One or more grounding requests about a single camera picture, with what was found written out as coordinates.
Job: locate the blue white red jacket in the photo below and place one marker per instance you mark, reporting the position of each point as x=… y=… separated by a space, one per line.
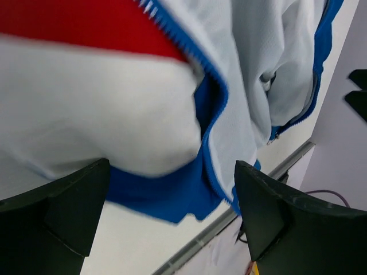
x=172 y=93

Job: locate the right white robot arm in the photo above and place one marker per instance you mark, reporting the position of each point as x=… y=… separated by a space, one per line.
x=357 y=99

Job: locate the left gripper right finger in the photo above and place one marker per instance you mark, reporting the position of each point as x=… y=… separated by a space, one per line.
x=292 y=233

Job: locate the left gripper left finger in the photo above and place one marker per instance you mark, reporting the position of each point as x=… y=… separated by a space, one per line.
x=50 y=229

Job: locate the metal zipper pull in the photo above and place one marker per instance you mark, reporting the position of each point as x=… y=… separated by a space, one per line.
x=273 y=138

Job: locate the aluminium front rail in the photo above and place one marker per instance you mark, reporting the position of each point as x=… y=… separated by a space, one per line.
x=184 y=255

